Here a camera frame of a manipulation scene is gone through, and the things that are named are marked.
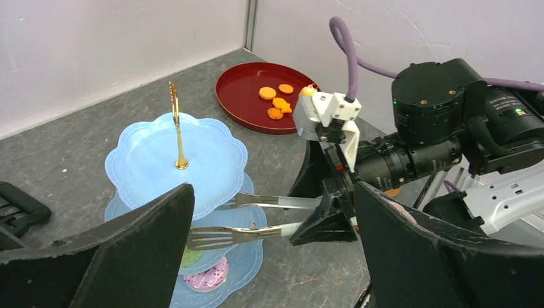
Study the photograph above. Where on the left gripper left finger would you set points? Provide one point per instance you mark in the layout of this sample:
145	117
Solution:
130	261

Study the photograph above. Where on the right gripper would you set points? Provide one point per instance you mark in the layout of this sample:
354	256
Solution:
324	177

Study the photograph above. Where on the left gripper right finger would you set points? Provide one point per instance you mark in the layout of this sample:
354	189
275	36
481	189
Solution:
417	260

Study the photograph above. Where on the green frosted donut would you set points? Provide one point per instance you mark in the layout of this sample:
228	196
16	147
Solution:
190	257

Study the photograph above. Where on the metal tongs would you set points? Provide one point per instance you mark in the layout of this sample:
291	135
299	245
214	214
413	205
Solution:
242	220

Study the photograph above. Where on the pink frosted donut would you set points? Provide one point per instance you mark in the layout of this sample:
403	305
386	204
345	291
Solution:
209	279

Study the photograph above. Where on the yellow cupcake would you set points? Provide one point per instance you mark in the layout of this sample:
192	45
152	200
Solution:
308	90

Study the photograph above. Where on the blue three-tier cake stand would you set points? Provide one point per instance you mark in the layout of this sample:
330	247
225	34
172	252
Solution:
154	157

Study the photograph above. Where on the orange round cookie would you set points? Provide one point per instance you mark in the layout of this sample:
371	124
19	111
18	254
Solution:
267	93

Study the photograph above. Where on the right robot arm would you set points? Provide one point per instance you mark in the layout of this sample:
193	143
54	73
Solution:
443	112

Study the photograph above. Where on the orange chip cookie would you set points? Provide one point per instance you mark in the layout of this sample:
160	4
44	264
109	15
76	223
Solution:
274	113

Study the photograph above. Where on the small orange cookie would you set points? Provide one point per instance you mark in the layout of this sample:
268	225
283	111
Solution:
286	88

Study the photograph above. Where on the red round tray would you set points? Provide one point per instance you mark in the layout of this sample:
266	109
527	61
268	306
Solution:
237	92

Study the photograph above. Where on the black open case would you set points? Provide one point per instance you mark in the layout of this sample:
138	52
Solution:
19	212

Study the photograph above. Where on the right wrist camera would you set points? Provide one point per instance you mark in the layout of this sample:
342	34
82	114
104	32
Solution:
328	117

